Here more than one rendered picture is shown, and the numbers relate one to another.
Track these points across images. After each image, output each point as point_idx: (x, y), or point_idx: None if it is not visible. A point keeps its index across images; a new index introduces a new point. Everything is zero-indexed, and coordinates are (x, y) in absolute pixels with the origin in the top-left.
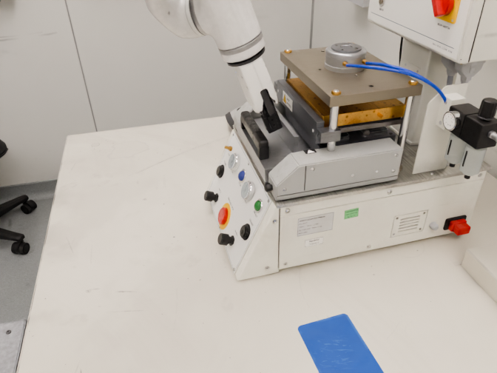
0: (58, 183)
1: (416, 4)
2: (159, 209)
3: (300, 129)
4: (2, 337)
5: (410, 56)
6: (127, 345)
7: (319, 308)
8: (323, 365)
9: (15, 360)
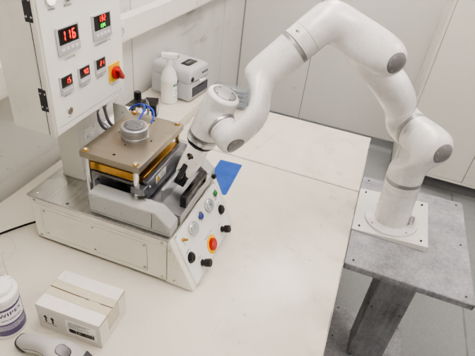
0: None
1: (96, 88)
2: (239, 297)
3: (162, 179)
4: (355, 258)
5: (85, 125)
6: (298, 224)
7: None
8: (229, 182)
9: (349, 245)
